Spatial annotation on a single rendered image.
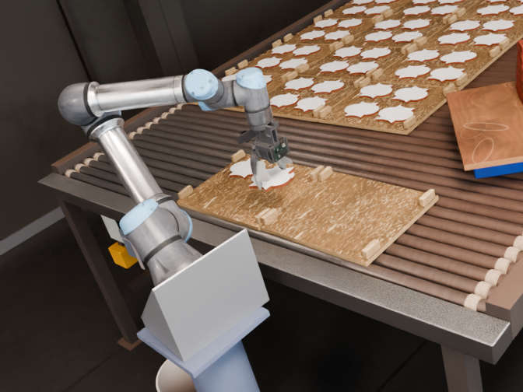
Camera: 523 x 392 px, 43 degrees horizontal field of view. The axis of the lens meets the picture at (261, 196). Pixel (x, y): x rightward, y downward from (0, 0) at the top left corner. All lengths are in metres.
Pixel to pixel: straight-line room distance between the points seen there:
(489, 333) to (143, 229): 0.87
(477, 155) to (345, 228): 0.42
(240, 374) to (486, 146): 0.94
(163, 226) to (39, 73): 2.94
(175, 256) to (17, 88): 2.96
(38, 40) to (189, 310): 3.12
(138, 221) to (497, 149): 1.01
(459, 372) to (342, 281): 0.36
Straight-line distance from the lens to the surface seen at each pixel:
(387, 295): 1.68
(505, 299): 1.58
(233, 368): 1.87
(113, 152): 1.95
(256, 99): 1.84
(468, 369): 1.67
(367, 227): 1.90
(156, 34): 4.72
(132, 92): 1.81
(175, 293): 1.64
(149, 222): 1.74
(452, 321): 1.59
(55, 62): 4.61
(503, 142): 2.00
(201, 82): 1.72
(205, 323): 1.73
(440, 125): 2.41
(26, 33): 4.53
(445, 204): 1.98
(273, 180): 1.99
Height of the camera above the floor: 1.99
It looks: 29 degrees down
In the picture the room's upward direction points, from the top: 17 degrees counter-clockwise
